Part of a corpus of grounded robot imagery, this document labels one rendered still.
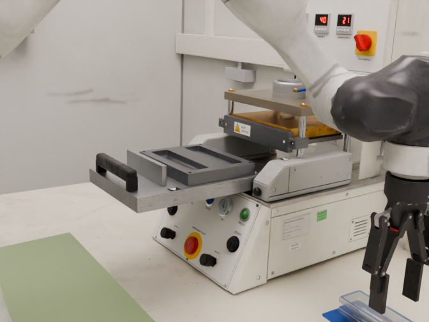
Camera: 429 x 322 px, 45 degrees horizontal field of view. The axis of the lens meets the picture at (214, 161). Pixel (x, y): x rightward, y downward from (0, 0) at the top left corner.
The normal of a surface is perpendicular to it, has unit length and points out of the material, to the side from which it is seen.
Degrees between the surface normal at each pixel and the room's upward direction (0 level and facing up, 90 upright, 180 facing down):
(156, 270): 0
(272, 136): 90
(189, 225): 65
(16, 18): 109
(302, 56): 101
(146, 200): 90
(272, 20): 138
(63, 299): 3
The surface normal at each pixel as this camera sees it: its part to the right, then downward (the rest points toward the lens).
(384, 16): -0.81, 0.13
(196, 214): -0.72, -0.29
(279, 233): 0.58, 0.23
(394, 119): 0.11, 0.23
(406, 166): -0.50, 0.24
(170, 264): 0.04, -0.96
